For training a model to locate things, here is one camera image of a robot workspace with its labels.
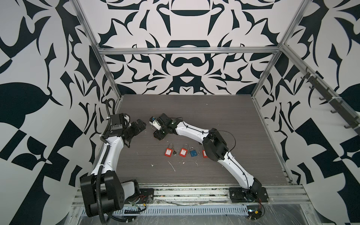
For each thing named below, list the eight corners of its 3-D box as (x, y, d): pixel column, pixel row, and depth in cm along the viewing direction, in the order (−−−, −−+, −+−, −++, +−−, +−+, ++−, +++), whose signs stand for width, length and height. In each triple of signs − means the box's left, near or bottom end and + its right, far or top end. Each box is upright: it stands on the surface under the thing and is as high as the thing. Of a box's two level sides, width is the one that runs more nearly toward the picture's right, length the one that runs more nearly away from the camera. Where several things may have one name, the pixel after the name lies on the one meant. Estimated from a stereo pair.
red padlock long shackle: (178, 156, 90) (178, 154, 88) (182, 143, 95) (182, 142, 94) (186, 157, 89) (186, 156, 88) (189, 145, 95) (189, 143, 93)
